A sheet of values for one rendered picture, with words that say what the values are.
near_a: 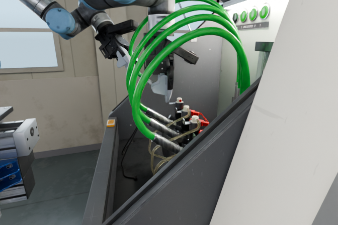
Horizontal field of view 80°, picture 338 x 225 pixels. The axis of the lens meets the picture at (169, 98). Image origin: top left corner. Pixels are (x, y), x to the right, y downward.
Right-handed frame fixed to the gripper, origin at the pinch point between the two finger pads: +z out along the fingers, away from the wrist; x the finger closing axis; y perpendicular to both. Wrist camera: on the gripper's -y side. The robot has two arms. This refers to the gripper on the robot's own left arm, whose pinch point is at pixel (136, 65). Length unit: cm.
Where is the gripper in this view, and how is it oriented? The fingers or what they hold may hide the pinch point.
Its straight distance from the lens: 73.4
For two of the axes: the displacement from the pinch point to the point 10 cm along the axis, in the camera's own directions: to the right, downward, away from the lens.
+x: -4.2, 0.4, -9.1
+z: 5.6, 8.0, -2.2
